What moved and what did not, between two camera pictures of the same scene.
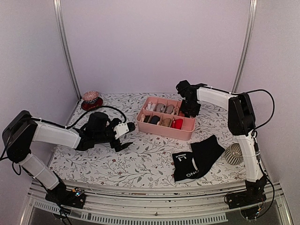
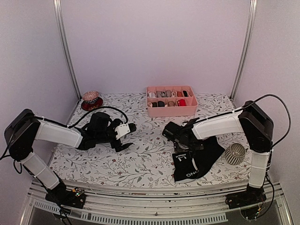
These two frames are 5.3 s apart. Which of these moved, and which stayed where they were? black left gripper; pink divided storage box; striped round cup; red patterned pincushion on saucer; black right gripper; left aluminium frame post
Moved: black right gripper; pink divided storage box
Stayed: left aluminium frame post; red patterned pincushion on saucer; black left gripper; striped round cup
